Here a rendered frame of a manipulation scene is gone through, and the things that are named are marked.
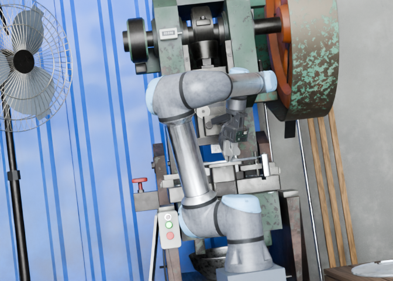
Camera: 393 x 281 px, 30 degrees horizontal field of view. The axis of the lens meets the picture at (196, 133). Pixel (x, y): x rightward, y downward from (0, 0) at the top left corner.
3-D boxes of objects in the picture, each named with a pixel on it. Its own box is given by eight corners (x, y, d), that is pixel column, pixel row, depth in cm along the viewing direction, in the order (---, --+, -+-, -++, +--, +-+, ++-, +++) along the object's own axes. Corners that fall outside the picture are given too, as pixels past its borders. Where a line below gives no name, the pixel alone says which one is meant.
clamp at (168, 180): (200, 183, 303) (197, 158, 304) (160, 188, 302) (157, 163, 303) (199, 182, 309) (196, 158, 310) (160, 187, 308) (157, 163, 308)
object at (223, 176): (247, 194, 277) (243, 159, 278) (211, 199, 276) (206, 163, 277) (240, 191, 302) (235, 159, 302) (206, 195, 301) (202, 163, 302)
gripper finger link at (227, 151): (228, 166, 275) (230, 143, 273) (219, 161, 280) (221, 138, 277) (234, 165, 277) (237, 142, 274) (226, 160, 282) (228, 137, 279)
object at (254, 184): (281, 189, 293) (279, 174, 293) (169, 203, 290) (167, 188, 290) (269, 187, 323) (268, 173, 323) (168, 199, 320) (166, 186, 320)
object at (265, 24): (286, 41, 302) (281, -1, 302) (124, 59, 298) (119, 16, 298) (278, 48, 319) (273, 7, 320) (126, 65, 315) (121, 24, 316)
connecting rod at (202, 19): (226, 82, 298) (216, -1, 299) (196, 86, 297) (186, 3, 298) (221, 87, 319) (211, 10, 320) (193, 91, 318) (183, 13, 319)
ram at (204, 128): (236, 133, 295) (227, 61, 296) (199, 137, 294) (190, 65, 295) (231, 135, 312) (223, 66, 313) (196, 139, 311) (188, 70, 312)
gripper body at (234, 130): (231, 145, 271) (235, 113, 267) (218, 138, 278) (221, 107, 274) (248, 142, 275) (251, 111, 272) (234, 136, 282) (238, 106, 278)
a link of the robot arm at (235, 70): (224, 68, 267) (234, 65, 274) (221, 97, 270) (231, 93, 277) (244, 72, 263) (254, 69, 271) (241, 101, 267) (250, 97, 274)
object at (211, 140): (242, 146, 300) (241, 133, 300) (194, 152, 299) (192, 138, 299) (238, 147, 316) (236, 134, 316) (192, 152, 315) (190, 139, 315)
